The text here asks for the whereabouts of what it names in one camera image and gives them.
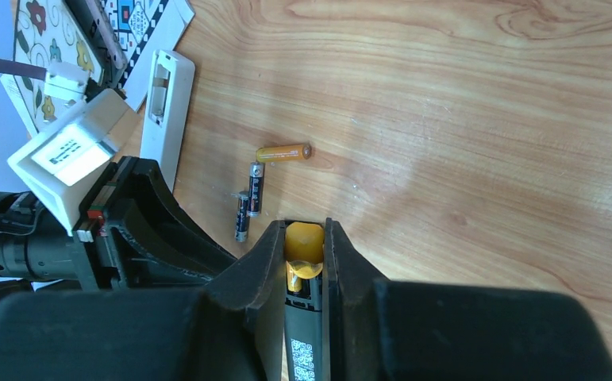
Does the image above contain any black remote control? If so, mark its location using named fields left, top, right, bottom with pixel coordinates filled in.
left=284, top=275, right=324, bottom=380

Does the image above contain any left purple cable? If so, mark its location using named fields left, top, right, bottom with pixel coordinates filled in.
left=0, top=54, right=91, bottom=101

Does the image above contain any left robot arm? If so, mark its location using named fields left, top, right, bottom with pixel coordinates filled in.
left=0, top=156, right=235, bottom=301

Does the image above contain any yellow handled screwdriver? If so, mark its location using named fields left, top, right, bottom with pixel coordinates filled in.
left=284, top=222, right=325, bottom=279

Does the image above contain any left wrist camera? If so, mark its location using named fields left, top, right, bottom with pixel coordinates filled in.
left=8, top=89, right=140, bottom=236

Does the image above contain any white remote with QR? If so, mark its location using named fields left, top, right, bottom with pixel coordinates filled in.
left=140, top=49, right=195, bottom=191

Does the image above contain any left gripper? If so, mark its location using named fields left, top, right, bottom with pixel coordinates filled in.
left=71, top=156, right=237, bottom=291

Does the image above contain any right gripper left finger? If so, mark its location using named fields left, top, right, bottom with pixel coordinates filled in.
left=0, top=221, right=286, bottom=380

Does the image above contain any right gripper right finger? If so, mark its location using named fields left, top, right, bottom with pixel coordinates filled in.
left=322, top=219, right=612, bottom=380

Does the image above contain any patterned paper placemat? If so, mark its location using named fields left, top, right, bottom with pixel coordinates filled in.
left=0, top=0, right=196, bottom=138

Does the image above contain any floral square plate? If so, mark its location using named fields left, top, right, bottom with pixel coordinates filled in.
left=13, top=1, right=114, bottom=136

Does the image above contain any orange battery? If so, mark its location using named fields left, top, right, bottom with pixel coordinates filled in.
left=286, top=273, right=303, bottom=294
left=256, top=143, right=312, bottom=163

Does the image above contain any loose battery from QR remote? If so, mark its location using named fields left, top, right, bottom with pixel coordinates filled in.
left=248, top=161, right=265, bottom=217

